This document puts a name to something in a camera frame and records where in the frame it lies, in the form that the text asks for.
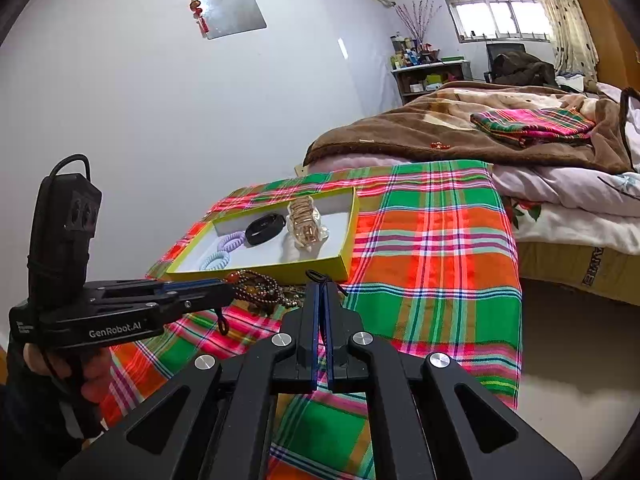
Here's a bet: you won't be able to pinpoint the wooden wardrobe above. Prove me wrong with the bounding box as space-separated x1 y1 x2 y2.
578 0 639 90

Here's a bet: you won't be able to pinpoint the wooden shelf with clutter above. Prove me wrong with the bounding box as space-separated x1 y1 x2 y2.
390 32 473 104

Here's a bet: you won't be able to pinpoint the dark beaded necklace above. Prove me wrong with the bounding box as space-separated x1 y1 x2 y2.
214 268 352 337

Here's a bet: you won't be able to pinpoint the black camera cable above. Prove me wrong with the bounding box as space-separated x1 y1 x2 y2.
48 153 94 181

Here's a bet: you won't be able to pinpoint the light blue spiral hair tie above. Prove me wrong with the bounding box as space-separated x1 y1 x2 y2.
198 250 232 272

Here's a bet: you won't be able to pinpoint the folded plaid cloth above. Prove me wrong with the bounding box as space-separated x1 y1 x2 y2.
470 108 596 148

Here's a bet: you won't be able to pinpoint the red hanging knot ornament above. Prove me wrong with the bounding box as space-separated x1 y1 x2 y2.
189 0 209 38

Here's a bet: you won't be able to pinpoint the black leather bracelet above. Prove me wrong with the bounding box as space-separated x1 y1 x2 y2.
244 212 288 247

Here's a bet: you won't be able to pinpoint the dried branch bouquet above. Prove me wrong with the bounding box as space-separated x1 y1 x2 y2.
395 0 442 51

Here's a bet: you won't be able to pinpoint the gold bracelets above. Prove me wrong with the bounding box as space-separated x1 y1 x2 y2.
285 195 330 254

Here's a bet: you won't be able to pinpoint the window with white frame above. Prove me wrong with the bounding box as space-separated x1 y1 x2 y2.
445 0 554 44

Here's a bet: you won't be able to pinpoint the yellow-green cardboard box tray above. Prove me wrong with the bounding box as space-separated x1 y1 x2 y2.
163 188 360 285

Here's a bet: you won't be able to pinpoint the black chair with clothes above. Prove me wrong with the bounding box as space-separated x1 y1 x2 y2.
484 42 558 88

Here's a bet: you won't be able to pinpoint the brown fleece blanket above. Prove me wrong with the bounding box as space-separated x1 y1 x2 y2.
304 81 634 174

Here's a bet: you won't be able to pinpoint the shiny wall mirror panel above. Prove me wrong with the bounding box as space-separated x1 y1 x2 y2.
200 0 267 40

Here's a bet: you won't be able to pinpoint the patterned cream curtain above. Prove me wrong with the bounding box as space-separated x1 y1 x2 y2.
538 0 599 91

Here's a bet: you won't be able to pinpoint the person's left hand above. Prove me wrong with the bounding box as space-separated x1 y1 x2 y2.
22 341 114 403

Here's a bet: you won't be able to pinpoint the plaid red green tablecloth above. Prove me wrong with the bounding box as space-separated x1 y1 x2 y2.
101 160 522 479

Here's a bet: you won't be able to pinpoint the white floral quilt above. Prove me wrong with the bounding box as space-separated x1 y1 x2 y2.
492 96 639 256

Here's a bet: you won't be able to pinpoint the purple spiral hair tie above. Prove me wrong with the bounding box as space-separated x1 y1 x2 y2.
216 230 248 255

